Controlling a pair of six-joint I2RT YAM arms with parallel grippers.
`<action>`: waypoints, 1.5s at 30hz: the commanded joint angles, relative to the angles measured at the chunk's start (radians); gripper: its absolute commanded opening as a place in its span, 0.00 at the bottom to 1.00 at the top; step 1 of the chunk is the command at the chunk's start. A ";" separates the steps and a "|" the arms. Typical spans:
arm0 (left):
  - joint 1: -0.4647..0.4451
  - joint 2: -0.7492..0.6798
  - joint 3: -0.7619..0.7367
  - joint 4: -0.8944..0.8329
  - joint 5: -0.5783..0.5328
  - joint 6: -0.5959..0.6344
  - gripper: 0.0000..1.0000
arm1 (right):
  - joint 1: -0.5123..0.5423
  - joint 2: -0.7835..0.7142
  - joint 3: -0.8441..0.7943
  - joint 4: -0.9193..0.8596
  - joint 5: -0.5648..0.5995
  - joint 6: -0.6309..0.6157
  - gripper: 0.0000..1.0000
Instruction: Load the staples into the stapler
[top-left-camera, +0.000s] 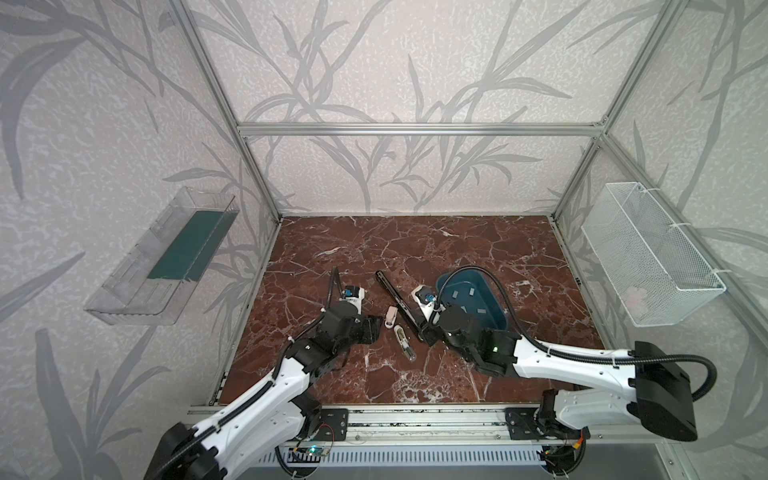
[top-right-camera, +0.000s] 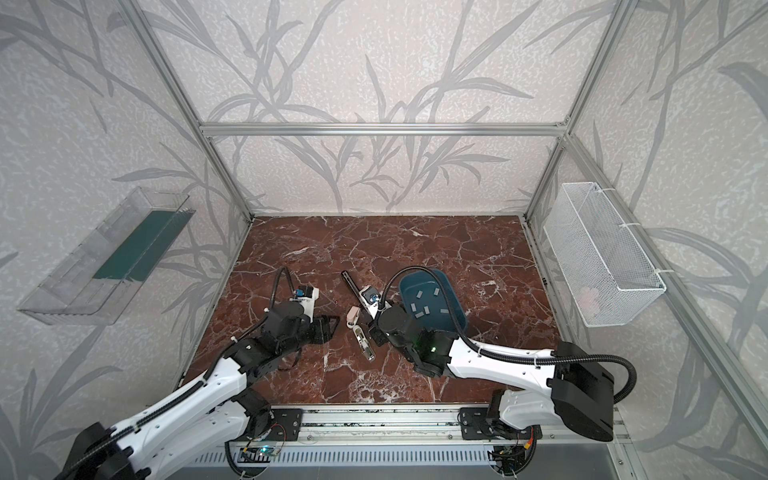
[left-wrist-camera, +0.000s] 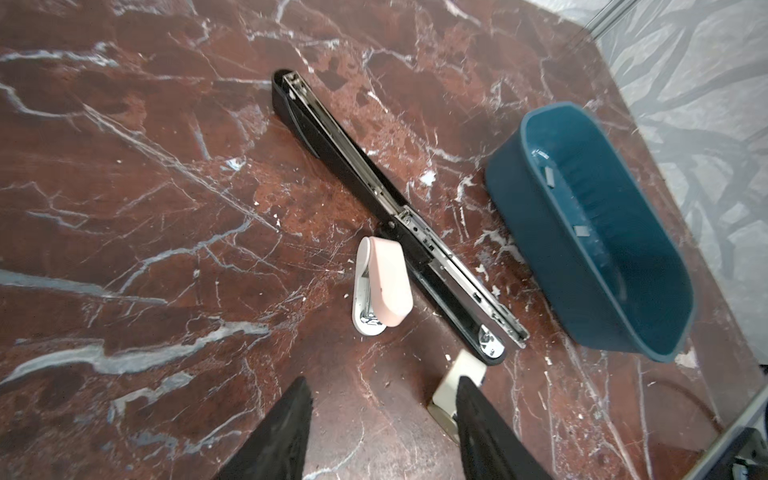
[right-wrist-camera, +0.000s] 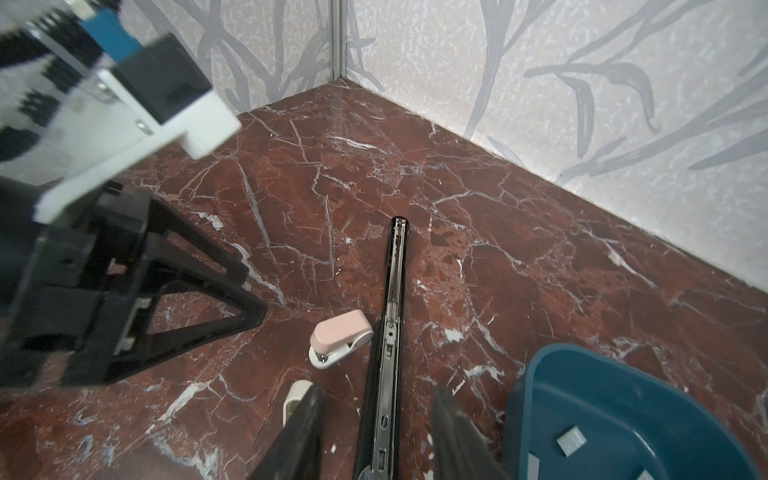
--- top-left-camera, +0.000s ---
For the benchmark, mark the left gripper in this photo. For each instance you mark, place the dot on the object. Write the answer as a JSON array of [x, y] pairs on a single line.
[[369, 327]]

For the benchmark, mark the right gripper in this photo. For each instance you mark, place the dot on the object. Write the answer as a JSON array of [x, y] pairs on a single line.
[[429, 324]]

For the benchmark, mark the teal plastic tray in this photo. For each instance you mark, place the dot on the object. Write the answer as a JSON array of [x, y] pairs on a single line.
[[476, 297]]

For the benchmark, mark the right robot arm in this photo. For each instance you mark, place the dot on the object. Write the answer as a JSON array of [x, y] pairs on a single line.
[[613, 388]]

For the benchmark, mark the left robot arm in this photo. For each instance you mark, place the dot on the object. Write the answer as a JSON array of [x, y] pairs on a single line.
[[276, 409]]

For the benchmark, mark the pink object in basket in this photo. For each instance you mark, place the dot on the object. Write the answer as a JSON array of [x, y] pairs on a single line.
[[635, 300]]

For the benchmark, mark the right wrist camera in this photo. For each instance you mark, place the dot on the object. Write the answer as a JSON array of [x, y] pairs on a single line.
[[426, 300]]

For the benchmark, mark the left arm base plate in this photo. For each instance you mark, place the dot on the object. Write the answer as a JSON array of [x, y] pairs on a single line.
[[327, 425]]

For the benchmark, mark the aluminium mounting rail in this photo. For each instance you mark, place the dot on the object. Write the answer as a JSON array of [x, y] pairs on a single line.
[[422, 424]]

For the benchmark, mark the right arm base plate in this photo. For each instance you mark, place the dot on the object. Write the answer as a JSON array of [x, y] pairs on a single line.
[[522, 424]]

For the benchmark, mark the clear plastic wall bin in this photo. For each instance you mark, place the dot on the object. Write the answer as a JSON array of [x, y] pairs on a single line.
[[154, 282]]

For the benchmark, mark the white wire mesh basket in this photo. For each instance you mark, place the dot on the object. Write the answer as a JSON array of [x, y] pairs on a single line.
[[639, 244]]

